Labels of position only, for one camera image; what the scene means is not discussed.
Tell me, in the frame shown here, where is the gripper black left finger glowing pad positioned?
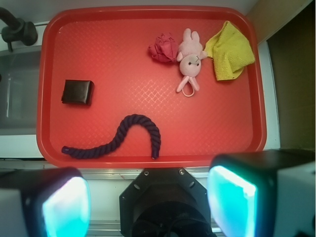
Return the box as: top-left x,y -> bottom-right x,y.
0,167 -> 91,237

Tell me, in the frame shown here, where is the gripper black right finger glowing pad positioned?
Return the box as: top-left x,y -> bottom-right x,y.
206,149 -> 316,237

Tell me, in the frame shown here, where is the black box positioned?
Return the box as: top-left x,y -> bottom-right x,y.
61,79 -> 94,106

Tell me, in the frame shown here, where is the red plastic tray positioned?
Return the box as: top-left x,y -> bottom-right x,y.
37,6 -> 267,168

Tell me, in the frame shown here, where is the grey sink basin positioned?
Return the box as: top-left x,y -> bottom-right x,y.
0,46 -> 41,135

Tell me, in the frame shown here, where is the yellow towel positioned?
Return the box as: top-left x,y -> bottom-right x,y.
204,21 -> 255,81

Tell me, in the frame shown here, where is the pink plush bunny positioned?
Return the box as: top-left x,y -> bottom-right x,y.
176,28 -> 208,97

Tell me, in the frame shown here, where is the brown cardboard panel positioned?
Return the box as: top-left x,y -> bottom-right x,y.
248,0 -> 316,150

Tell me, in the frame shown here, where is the grey faucet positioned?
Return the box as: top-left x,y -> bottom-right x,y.
0,7 -> 38,52

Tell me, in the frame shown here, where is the crumpled red cloth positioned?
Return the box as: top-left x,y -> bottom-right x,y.
148,33 -> 178,63

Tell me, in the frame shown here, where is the dark blue twisted rope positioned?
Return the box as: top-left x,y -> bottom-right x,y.
61,114 -> 161,160

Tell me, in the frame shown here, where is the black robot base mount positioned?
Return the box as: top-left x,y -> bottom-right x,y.
119,168 -> 215,237

